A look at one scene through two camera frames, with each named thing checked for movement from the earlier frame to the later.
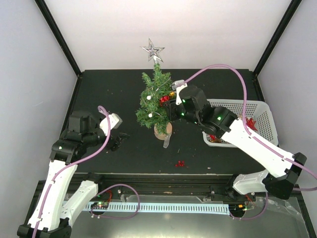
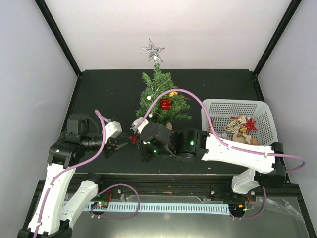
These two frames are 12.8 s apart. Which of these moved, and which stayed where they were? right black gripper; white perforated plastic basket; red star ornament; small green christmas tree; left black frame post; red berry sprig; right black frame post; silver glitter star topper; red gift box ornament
Moved: right black gripper; red gift box ornament; red berry sprig
Stayed: white perforated plastic basket; small green christmas tree; red star ornament; silver glitter star topper; right black frame post; left black frame post
